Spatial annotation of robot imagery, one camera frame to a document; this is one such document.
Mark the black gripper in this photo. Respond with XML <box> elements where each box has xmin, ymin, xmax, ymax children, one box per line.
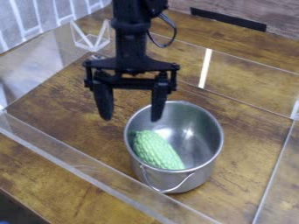
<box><xmin>83</xmin><ymin>26</ymin><xmax>181</xmax><ymax>122</ymax></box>

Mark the green bumpy toy vegetable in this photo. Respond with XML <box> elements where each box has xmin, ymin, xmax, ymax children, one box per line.
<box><xmin>134</xmin><ymin>130</ymin><xmax>185</xmax><ymax>170</ymax></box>

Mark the silver metal pot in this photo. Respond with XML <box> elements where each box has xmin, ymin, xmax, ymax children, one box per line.
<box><xmin>125</xmin><ymin>101</ymin><xmax>225</xmax><ymax>193</ymax></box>

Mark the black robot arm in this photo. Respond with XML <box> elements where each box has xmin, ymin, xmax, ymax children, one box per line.
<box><xmin>83</xmin><ymin>0</ymin><xmax>181</xmax><ymax>121</ymax></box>

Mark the red handled metal spoon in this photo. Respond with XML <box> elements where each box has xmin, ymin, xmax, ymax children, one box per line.
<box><xmin>91</xmin><ymin>54</ymin><xmax>106</xmax><ymax>60</ymax></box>

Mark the black cable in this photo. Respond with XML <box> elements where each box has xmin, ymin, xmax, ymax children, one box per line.
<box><xmin>146</xmin><ymin>11</ymin><xmax>179</xmax><ymax>49</ymax></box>

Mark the black strip on wall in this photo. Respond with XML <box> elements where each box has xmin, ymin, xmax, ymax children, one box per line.
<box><xmin>191</xmin><ymin>7</ymin><xmax>267</xmax><ymax>32</ymax></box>

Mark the clear acrylic enclosure panel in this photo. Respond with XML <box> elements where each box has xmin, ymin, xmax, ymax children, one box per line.
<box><xmin>0</xmin><ymin>111</ymin><xmax>221</xmax><ymax>224</ymax></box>

